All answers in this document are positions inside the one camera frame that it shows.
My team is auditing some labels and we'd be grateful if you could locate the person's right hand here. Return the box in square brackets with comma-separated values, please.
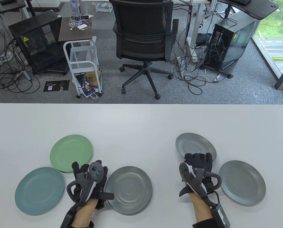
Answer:
[179, 153, 214, 197]

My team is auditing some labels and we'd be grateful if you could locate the person's left hand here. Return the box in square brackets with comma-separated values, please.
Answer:
[68, 162, 114, 210]

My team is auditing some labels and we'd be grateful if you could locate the grey plate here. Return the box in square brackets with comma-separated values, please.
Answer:
[218, 160, 266, 206]
[175, 133, 217, 164]
[105, 166, 153, 214]

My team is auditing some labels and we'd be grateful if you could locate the teal plate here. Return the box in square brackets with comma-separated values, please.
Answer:
[15, 167, 65, 216]
[108, 199, 152, 216]

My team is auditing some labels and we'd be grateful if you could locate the green plate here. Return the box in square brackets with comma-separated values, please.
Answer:
[50, 135, 93, 173]

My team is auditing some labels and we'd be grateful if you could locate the person's right forearm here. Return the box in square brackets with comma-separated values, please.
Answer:
[189, 192, 214, 228]

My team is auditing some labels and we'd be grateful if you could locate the person's left forearm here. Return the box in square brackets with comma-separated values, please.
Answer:
[73, 198, 99, 228]

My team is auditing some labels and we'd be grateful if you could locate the grey right hand controller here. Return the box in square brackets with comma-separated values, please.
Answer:
[179, 161, 222, 197]

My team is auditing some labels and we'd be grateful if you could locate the grey hand controller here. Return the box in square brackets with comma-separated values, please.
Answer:
[66, 161, 104, 203]
[179, 161, 222, 197]

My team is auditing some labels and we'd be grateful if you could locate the grey left hand controller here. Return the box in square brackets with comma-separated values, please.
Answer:
[66, 161, 104, 203]

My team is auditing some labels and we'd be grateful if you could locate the blue printed bag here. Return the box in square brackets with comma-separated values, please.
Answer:
[73, 71, 98, 98]

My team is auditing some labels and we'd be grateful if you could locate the brown paper bag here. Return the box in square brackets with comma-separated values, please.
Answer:
[84, 66, 101, 89]

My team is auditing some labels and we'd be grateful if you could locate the black leaflet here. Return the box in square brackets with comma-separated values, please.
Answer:
[43, 81, 70, 92]

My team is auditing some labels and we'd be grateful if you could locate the black computer tower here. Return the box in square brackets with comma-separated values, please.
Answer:
[204, 11, 259, 79]

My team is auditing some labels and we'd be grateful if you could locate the white rolling cart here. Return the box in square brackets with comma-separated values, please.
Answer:
[63, 37, 103, 99]

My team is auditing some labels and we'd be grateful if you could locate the grey power strip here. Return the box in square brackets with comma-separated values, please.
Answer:
[15, 70, 32, 81]

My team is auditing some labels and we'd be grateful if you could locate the black office chair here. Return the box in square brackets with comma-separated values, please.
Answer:
[109, 0, 180, 100]

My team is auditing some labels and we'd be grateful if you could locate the glass window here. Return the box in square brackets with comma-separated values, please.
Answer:
[252, 0, 283, 80]

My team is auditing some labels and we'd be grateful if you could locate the black curved desk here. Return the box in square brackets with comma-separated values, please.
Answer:
[217, 0, 280, 20]

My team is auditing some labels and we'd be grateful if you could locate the dark wooden side table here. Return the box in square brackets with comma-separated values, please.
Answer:
[58, 16, 97, 43]

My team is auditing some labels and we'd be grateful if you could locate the black glass computer case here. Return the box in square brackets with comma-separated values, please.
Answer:
[8, 10, 69, 75]

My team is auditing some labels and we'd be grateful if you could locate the white plastic basket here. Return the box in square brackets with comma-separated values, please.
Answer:
[95, 2, 113, 13]

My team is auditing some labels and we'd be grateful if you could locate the clear water bottle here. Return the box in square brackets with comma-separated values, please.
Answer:
[70, 0, 82, 25]

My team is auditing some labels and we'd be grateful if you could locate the dark desk with white legs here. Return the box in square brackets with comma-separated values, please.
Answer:
[0, 0, 29, 20]

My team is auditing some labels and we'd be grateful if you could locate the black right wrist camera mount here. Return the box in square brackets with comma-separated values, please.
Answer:
[203, 190, 231, 228]

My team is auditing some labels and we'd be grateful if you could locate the black cable tangle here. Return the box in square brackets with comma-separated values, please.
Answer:
[173, 36, 227, 95]
[0, 21, 41, 94]

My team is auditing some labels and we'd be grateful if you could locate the white charger with cable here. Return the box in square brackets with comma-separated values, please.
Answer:
[69, 19, 88, 31]

